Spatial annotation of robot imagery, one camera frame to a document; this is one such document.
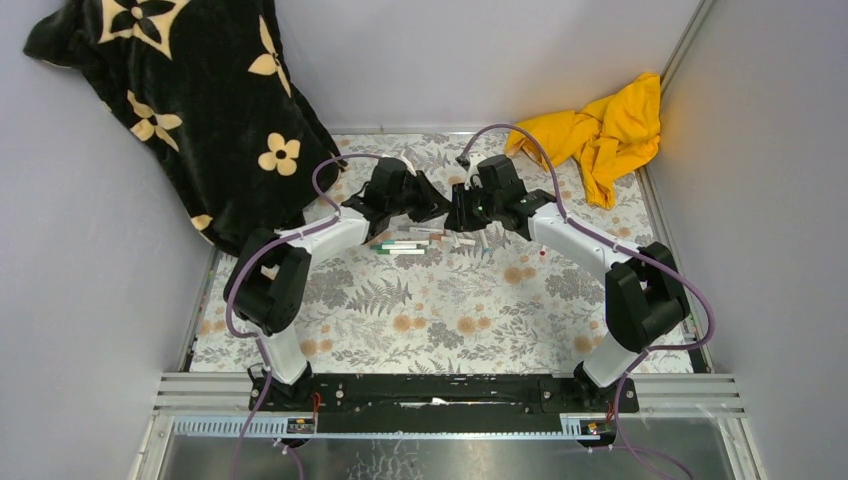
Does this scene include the brown cap marker pen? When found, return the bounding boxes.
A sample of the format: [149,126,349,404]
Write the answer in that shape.
[429,233,476,246]

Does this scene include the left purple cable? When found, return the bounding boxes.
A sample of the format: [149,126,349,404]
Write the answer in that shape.
[225,153,386,480]

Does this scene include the floral patterned table mat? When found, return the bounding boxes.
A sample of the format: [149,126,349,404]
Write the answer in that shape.
[188,134,654,374]

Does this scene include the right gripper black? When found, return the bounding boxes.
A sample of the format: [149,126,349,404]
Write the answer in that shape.
[443,182,501,234]

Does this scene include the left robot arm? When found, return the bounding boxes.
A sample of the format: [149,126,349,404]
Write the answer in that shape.
[225,157,451,411]

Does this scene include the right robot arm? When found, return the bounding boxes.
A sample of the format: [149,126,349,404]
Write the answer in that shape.
[445,155,691,412]

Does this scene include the brown end marker pen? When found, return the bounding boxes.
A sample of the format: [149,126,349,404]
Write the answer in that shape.
[397,225,445,235]

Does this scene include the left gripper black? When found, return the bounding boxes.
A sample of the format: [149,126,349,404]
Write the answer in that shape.
[385,171,450,224]

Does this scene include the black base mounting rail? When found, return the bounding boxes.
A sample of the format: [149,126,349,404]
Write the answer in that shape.
[249,373,640,434]

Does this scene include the yellow cloth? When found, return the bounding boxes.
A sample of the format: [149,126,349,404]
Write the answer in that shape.
[505,72,661,210]

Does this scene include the green marker pen upper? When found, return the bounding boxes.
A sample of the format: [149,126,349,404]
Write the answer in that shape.
[369,240,430,251]

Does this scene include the aluminium frame rails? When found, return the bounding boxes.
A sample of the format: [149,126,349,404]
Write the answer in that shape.
[134,372,765,479]

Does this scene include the black floral blanket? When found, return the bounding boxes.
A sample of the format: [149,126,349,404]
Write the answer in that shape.
[24,0,339,255]

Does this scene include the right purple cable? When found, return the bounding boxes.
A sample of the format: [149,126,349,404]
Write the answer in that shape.
[455,123,718,480]

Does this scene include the teal green marker pen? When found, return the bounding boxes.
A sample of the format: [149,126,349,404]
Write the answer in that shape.
[479,229,492,254]

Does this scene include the purple cable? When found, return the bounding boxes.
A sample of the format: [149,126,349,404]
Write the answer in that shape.
[225,153,386,480]
[455,123,718,480]

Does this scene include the green marker pen lower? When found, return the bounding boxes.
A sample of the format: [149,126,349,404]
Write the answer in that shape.
[375,248,427,256]

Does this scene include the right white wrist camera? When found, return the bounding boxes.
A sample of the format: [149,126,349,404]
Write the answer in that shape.
[464,168,481,189]

